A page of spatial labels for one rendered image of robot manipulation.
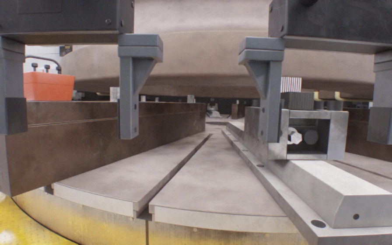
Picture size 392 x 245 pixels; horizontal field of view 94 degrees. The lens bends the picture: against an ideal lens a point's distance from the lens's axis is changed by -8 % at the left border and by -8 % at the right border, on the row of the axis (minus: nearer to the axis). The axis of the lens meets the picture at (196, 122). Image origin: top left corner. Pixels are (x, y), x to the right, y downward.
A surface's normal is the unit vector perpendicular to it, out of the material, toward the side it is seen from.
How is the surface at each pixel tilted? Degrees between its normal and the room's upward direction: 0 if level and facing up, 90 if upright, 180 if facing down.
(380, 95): 90
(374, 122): 90
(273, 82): 90
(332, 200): 71
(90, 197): 90
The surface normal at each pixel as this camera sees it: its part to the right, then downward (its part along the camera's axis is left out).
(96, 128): 0.92, 0.06
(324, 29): 0.00, 0.11
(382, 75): -1.00, -0.03
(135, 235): -0.25, 0.09
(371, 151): -0.93, 0.01
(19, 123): 1.00, 0.03
